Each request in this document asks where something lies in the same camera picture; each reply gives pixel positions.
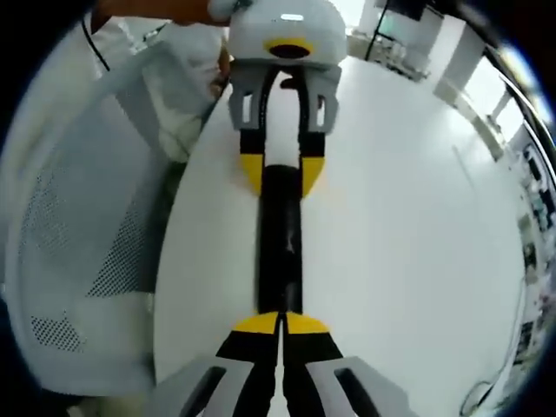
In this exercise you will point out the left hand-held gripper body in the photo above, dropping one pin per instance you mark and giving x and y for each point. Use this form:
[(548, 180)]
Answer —
[(286, 30)]

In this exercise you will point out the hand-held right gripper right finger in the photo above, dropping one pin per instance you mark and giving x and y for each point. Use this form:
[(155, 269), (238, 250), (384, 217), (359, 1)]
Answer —
[(321, 343)]

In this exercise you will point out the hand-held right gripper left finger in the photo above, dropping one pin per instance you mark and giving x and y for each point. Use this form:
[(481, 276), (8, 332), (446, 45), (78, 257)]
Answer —
[(243, 343)]

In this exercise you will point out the black remote control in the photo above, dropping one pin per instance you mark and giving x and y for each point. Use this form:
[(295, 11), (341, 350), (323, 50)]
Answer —
[(280, 226)]

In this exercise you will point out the person's left hand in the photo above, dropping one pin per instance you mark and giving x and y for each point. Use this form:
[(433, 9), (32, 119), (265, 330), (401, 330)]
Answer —
[(223, 71)]

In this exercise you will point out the white mesh office chair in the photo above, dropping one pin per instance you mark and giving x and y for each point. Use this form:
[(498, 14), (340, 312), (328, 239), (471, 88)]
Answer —
[(87, 195)]

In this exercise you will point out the row of office desks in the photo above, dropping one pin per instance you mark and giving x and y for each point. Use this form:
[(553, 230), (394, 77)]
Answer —
[(538, 243)]

